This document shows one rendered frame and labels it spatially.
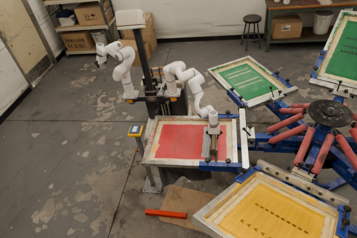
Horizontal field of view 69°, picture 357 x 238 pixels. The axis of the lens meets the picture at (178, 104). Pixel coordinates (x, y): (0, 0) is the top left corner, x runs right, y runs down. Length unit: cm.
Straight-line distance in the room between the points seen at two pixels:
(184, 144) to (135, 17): 113
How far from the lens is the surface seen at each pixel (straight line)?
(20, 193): 398
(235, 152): 220
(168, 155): 226
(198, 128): 244
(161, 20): 592
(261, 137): 226
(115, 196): 334
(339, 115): 219
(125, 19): 212
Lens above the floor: 270
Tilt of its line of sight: 40 degrees down
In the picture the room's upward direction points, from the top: 9 degrees counter-clockwise
